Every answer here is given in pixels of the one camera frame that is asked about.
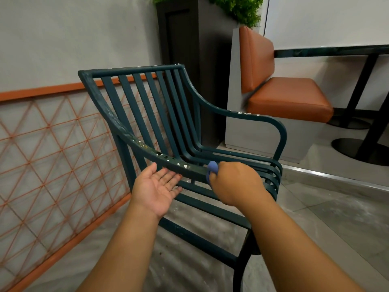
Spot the dark green metal chair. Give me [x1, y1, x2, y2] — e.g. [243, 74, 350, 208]
[77, 64, 288, 292]

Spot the orange lattice wall panel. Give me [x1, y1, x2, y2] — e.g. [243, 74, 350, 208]
[0, 73, 171, 292]

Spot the person's left forearm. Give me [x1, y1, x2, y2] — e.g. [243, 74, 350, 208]
[76, 201, 171, 292]

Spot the person's right forearm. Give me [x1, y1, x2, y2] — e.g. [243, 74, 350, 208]
[242, 190, 365, 292]

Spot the orange cushioned bench grey base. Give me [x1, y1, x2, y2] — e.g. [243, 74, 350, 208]
[224, 26, 335, 164]

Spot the blue cleaning cloth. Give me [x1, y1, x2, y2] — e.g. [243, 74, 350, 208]
[206, 161, 219, 183]

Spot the green plant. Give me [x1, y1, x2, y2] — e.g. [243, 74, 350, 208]
[152, 0, 264, 29]

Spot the beige table with black legs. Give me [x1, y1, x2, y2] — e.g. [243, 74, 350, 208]
[273, 44, 389, 167]

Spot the person's left hand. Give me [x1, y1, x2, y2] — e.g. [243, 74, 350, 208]
[130, 162, 183, 221]

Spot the metal floor edge strip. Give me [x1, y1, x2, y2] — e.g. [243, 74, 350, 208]
[281, 165, 389, 192]

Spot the dark planter box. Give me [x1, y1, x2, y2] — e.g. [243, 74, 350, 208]
[156, 0, 241, 148]

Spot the person's right hand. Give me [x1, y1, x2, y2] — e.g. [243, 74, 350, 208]
[209, 161, 268, 210]

